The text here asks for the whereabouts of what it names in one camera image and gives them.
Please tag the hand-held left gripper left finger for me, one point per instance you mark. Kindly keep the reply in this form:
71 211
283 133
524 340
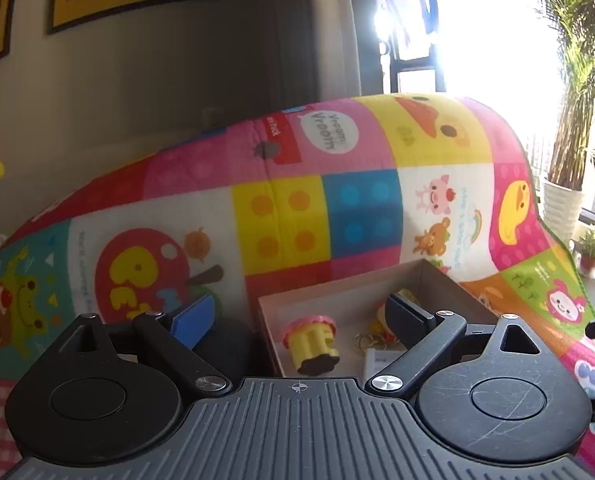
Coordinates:
195 322

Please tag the yellow toy cup pink lid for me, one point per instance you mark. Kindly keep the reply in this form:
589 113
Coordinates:
310 342

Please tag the tall potted palm plant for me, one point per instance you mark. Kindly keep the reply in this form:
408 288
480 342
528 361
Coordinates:
577 110

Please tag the black plush toy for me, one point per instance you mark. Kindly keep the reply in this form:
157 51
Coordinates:
232 350

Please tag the colourful printed play mat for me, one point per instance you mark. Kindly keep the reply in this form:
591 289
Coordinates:
357 210

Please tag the hanging laundry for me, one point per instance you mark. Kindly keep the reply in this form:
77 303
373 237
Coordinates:
402 5

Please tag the pink cardboard box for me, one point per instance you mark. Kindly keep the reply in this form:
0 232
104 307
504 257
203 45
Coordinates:
327 300

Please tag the small potted plant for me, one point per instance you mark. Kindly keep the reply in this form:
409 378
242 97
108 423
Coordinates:
591 252

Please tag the white rectangular case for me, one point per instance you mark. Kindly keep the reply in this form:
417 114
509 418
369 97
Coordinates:
377 362

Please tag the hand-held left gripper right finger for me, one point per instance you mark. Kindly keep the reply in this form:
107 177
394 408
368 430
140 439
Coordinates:
407 317

